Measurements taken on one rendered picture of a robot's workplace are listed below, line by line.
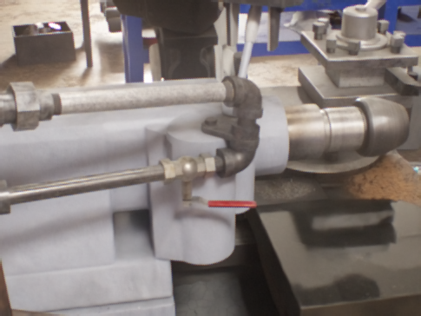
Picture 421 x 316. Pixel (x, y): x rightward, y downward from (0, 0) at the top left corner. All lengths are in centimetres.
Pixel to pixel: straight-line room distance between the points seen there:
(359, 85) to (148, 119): 50
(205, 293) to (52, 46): 359
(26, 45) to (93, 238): 383
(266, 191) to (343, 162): 16
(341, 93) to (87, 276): 56
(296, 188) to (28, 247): 48
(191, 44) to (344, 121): 67
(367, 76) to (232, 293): 46
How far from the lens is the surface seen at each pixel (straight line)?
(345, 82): 117
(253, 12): 83
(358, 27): 116
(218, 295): 119
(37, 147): 80
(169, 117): 81
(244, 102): 71
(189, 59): 153
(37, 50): 463
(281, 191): 110
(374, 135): 93
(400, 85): 116
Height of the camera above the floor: 148
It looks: 28 degrees down
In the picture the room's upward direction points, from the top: straight up
